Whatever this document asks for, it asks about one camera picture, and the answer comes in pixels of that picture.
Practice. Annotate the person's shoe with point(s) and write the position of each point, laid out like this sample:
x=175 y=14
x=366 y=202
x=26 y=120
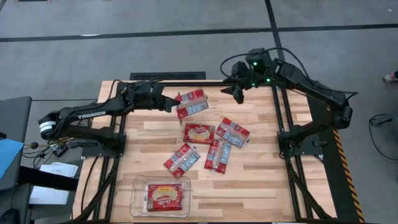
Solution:
x=391 y=76

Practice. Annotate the red microwave popcorn bag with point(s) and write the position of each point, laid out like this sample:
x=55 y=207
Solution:
x=217 y=156
x=199 y=133
x=164 y=197
x=182 y=160
x=192 y=105
x=232 y=132

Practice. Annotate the clear plastic bin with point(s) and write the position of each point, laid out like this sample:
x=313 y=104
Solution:
x=138 y=183

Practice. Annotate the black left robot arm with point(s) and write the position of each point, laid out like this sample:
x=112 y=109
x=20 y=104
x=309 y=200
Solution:
x=90 y=115

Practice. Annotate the small black device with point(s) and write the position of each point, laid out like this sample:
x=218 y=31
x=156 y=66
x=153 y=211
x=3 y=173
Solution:
x=59 y=150

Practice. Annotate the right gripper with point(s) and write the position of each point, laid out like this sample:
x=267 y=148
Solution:
x=259 y=74

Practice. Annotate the black flat bar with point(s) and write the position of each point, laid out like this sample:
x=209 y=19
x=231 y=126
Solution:
x=46 y=182

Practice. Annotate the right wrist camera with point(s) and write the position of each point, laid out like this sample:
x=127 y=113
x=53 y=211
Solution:
x=241 y=69

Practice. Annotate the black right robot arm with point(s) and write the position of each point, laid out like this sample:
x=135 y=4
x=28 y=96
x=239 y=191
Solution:
x=311 y=90

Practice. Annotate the white paper sheet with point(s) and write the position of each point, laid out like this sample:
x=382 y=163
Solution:
x=49 y=196
x=59 y=169

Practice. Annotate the black round knob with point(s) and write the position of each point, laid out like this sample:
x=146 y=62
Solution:
x=34 y=145

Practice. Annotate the black metal table frame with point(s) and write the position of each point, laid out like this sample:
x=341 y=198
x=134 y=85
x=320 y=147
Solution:
x=202 y=84

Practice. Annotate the dark floor device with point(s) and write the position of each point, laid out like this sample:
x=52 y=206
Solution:
x=384 y=119

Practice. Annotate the black round object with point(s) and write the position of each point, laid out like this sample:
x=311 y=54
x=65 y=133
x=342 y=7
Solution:
x=8 y=216

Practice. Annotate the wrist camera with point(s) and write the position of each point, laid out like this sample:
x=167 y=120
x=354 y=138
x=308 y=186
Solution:
x=140 y=87
x=241 y=69

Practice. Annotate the black yellow hazard strip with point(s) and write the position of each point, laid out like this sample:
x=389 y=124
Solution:
x=335 y=186

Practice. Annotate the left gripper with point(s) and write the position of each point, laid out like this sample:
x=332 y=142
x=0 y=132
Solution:
x=144 y=96

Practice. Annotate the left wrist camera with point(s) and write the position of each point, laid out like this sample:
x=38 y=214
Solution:
x=140 y=87

